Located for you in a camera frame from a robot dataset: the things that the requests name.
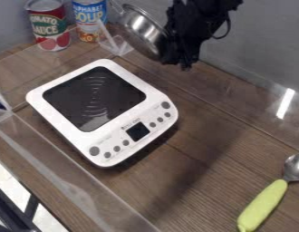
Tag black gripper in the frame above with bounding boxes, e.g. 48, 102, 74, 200
160, 0, 230, 71

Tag silver pot with handles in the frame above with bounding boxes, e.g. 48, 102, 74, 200
110, 0, 170, 61

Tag white and black induction stove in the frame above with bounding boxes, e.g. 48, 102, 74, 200
25, 59, 179, 168

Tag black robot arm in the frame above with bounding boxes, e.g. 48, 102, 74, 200
162, 0, 243, 70

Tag alphabet soup can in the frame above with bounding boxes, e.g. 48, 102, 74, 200
72, 0, 108, 43

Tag tomato sauce can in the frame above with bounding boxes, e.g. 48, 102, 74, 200
25, 0, 72, 52

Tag clear acrylic corner bracket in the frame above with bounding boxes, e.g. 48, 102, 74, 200
98, 21, 134, 56

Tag spoon with green handle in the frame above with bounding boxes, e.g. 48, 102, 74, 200
238, 154, 299, 232

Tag black metal frame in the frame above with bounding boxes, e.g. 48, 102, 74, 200
0, 189, 43, 232

